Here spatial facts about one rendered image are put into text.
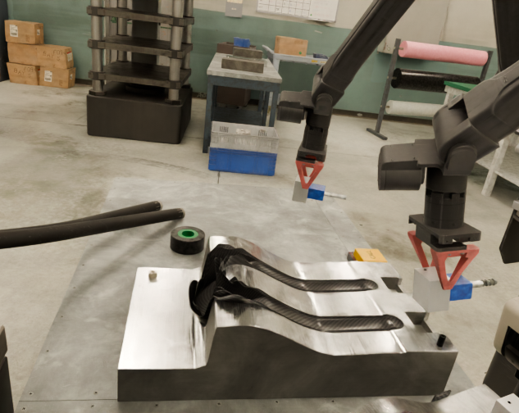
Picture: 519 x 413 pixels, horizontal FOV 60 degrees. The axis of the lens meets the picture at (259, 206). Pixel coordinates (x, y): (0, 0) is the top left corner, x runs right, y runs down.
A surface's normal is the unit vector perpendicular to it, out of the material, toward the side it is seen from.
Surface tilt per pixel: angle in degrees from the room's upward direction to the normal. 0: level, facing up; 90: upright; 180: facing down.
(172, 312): 0
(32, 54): 88
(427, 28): 90
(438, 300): 82
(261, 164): 91
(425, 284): 98
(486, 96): 66
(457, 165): 120
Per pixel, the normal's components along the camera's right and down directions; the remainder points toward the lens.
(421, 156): -0.13, -0.62
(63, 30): 0.04, 0.40
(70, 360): 0.12, -0.91
